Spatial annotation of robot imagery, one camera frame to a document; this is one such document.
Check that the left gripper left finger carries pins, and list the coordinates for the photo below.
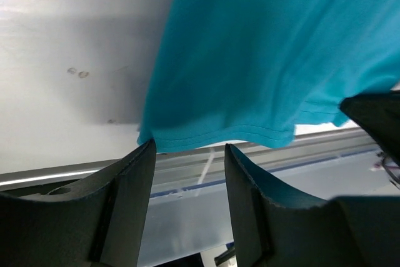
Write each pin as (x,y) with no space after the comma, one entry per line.
(95,221)

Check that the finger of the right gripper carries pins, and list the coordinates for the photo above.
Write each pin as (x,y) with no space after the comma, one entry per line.
(378,115)

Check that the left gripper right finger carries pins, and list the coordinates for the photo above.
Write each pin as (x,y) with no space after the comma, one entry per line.
(276,224)

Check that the teal t shirt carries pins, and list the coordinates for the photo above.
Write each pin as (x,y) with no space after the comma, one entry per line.
(252,70)

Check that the aluminium rail frame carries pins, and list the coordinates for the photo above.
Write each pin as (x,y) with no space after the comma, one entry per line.
(325,164)

